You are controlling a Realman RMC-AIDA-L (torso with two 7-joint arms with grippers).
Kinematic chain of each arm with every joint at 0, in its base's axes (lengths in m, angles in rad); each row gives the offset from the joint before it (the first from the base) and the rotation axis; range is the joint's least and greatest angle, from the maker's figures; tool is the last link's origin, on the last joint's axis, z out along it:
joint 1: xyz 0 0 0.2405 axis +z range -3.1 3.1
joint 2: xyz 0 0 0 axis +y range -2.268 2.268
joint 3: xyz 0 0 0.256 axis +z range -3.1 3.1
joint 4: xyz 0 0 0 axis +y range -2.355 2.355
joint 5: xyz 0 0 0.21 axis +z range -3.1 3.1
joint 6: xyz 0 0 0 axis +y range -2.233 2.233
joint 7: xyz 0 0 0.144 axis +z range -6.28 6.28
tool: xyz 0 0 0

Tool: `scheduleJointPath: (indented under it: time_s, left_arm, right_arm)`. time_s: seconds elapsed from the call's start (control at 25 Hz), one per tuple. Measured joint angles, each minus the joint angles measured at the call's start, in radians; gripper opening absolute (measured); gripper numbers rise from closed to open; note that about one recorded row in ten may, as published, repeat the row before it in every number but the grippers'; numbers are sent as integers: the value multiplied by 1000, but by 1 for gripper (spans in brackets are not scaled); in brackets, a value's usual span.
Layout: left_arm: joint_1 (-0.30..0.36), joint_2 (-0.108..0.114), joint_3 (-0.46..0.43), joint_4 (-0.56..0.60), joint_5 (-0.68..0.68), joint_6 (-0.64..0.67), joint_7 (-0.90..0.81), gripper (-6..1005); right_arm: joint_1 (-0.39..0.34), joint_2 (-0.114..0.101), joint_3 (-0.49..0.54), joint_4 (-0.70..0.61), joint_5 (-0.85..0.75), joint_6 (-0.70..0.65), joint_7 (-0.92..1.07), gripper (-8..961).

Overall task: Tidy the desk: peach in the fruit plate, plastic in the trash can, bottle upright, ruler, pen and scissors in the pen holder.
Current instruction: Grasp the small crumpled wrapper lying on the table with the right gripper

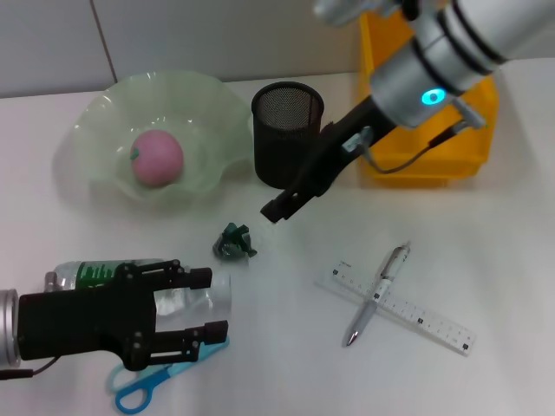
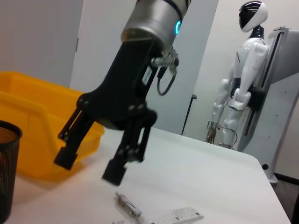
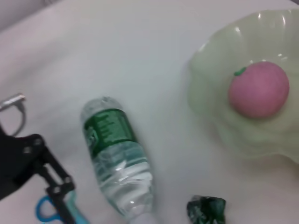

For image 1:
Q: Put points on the clear green-label water bottle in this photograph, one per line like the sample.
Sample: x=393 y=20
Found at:
x=182 y=299

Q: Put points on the yellow plastic bin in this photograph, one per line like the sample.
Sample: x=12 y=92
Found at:
x=468 y=151

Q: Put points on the green toy frog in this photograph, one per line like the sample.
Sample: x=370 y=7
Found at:
x=232 y=247

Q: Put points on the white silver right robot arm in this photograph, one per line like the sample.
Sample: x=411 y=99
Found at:
x=412 y=82

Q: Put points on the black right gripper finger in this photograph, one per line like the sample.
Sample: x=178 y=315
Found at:
x=272 y=212
x=291 y=208

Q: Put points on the black mesh pen holder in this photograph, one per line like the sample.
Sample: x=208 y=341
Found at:
x=282 y=143

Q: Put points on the transparent plastic ruler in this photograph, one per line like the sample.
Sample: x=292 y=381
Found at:
x=433 y=323

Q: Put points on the white grey ballpoint pen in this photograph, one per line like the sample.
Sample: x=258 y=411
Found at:
x=381 y=288

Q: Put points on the pale green glass fruit plate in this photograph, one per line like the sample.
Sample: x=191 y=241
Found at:
x=108 y=112

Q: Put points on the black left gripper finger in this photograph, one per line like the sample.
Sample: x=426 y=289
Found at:
x=214 y=331
x=199 y=278

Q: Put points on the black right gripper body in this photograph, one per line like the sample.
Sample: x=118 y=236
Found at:
x=338 y=156

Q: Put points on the pink peach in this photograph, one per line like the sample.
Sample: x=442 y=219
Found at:
x=158 y=158

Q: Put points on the blue plastic scissors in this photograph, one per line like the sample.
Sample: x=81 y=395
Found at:
x=171 y=372

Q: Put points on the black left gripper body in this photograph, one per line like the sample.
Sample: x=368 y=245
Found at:
x=86 y=320

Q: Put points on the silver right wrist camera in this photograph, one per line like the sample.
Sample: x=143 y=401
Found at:
x=342 y=11

